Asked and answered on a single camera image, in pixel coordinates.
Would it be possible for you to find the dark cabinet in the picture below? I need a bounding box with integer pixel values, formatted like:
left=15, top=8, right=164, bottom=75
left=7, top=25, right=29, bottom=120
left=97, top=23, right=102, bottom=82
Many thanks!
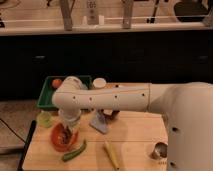
left=0, top=30, right=213, bottom=100

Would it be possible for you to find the light green cup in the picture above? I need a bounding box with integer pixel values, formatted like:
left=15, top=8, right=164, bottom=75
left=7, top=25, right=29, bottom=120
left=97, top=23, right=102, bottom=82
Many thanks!
left=37, top=111, right=52, bottom=128

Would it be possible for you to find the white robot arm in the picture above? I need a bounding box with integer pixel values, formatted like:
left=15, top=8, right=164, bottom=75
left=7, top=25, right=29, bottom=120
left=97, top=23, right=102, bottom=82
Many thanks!
left=52, top=76, right=213, bottom=171

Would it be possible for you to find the lavender plastic scoop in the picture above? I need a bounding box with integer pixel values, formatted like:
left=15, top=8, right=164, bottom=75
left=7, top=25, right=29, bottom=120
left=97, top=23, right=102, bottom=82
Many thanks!
left=89, top=110, right=112, bottom=134

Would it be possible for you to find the red bowl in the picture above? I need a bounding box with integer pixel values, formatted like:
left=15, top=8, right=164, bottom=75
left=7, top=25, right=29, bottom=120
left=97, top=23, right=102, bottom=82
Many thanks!
left=50, top=123, right=79, bottom=152

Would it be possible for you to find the green tray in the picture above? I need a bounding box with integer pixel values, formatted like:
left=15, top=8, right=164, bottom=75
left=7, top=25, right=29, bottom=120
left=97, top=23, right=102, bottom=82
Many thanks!
left=37, top=75, right=92, bottom=111

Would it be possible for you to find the black cable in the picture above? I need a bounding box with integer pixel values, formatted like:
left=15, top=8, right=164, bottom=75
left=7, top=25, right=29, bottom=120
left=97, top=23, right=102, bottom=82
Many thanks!
left=0, top=118, right=26, bottom=144

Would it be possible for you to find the orange tomato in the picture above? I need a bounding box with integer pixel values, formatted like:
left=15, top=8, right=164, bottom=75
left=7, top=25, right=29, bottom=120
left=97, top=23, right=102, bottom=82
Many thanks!
left=51, top=79, right=62, bottom=89

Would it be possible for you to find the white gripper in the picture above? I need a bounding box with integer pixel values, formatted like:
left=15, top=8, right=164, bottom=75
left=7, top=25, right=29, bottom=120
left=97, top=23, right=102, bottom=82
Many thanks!
left=58, top=109, right=81, bottom=142

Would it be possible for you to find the green pepper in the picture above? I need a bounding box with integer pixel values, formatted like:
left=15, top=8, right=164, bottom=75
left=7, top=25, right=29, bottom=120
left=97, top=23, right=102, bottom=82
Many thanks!
left=62, top=141, right=87, bottom=162

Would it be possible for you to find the white jar lid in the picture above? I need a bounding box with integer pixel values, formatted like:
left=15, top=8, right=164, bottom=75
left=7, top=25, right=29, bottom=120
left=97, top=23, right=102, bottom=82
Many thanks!
left=93, top=78, right=107, bottom=89

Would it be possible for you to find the silver metal cup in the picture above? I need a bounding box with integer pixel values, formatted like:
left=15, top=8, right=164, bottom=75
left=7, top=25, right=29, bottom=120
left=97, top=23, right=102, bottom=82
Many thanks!
left=151, top=142, right=167, bottom=160

